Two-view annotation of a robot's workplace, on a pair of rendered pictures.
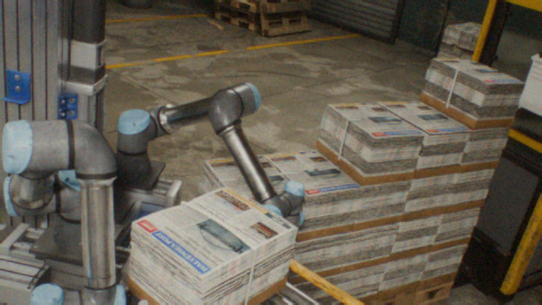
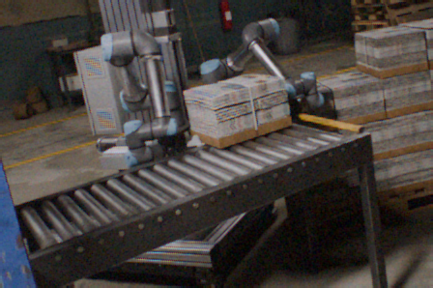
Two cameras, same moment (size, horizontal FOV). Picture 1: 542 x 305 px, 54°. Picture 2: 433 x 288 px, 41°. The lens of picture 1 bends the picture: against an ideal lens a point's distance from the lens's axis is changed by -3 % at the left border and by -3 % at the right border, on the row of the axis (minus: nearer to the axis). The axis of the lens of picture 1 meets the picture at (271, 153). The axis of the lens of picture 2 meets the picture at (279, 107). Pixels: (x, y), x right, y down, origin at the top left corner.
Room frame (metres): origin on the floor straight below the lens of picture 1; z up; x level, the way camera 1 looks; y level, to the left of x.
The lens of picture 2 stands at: (-1.00, -1.01, 1.50)
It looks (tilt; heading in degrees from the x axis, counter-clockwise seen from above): 13 degrees down; 22
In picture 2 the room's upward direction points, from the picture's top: 9 degrees counter-clockwise
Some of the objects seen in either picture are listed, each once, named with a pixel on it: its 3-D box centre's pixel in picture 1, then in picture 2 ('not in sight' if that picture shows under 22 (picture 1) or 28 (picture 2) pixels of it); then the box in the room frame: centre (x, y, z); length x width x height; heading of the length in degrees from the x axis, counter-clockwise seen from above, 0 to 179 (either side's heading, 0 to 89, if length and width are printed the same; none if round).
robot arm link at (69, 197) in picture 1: (76, 191); (163, 94); (1.39, 0.56, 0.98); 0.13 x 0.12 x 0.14; 119
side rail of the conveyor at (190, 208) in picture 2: not in sight; (228, 199); (0.68, -0.09, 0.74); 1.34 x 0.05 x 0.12; 144
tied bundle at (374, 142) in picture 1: (367, 141); (389, 50); (2.30, -0.42, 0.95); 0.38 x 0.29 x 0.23; 32
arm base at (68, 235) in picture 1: (79, 223); (169, 116); (1.40, 0.55, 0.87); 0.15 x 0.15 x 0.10
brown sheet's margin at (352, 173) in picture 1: (363, 158); (390, 66); (2.30, -0.42, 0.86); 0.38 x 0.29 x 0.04; 32
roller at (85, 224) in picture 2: not in sight; (77, 216); (0.46, 0.39, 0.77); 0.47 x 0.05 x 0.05; 54
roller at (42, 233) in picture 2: not in sight; (39, 230); (0.35, 0.46, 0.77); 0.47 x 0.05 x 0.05; 54
